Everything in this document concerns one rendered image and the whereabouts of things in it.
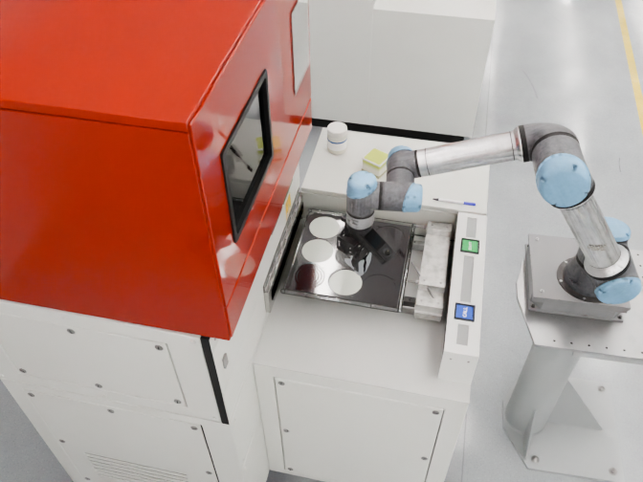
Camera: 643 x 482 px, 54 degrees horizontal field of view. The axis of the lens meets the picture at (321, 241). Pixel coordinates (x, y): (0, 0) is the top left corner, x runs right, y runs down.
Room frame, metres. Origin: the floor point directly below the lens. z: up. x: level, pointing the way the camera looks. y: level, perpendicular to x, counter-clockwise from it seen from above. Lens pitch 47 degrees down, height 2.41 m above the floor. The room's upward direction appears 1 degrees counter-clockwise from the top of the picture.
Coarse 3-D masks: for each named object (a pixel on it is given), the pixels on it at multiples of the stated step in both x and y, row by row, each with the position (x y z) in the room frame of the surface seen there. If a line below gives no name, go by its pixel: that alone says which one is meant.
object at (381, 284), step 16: (384, 224) 1.49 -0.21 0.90; (304, 240) 1.43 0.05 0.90; (336, 240) 1.42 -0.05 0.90; (400, 240) 1.42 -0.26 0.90; (336, 256) 1.35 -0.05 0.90; (400, 256) 1.35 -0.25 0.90; (304, 272) 1.29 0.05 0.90; (320, 272) 1.29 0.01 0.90; (336, 272) 1.29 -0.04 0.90; (368, 272) 1.29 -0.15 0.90; (384, 272) 1.29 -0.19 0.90; (400, 272) 1.28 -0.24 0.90; (288, 288) 1.23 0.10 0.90; (304, 288) 1.22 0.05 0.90; (320, 288) 1.22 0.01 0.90; (368, 288) 1.22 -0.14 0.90; (384, 288) 1.22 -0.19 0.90; (384, 304) 1.16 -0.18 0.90
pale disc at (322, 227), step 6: (312, 222) 1.51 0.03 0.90; (318, 222) 1.51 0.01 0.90; (324, 222) 1.51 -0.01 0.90; (330, 222) 1.51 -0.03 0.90; (336, 222) 1.51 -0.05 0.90; (312, 228) 1.48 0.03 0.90; (318, 228) 1.48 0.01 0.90; (324, 228) 1.48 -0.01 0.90; (330, 228) 1.48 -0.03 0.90; (336, 228) 1.48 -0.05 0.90; (318, 234) 1.45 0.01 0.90; (324, 234) 1.45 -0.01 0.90; (330, 234) 1.45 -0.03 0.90
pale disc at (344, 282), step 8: (344, 272) 1.29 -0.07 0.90; (352, 272) 1.29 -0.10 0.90; (336, 280) 1.25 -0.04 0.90; (344, 280) 1.25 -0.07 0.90; (352, 280) 1.25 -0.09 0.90; (360, 280) 1.25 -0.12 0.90; (336, 288) 1.22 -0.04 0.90; (344, 288) 1.22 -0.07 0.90; (352, 288) 1.22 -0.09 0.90; (360, 288) 1.22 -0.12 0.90
